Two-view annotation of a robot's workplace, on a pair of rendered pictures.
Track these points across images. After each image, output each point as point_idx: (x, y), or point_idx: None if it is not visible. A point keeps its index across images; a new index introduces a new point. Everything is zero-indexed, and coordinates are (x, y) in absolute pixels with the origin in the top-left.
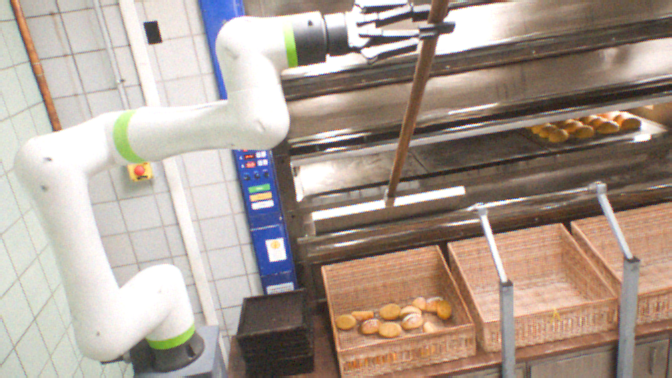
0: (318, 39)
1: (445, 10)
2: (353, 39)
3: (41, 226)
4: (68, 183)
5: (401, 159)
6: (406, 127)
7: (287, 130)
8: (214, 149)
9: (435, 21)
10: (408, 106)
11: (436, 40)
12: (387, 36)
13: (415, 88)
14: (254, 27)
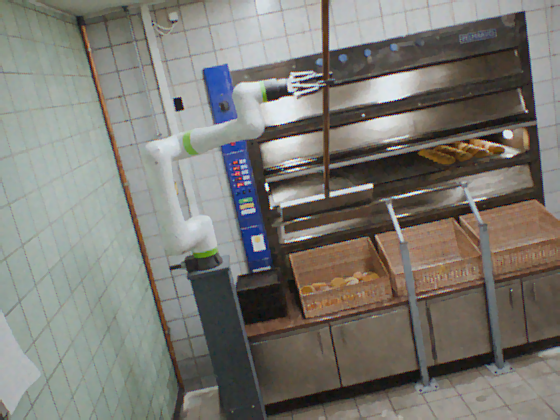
0: (275, 89)
1: (328, 74)
2: (290, 89)
3: (151, 183)
4: (165, 161)
5: (326, 158)
6: (324, 136)
7: (263, 129)
8: (231, 141)
9: (325, 79)
10: (323, 124)
11: (327, 88)
12: (304, 87)
13: (324, 113)
14: (248, 86)
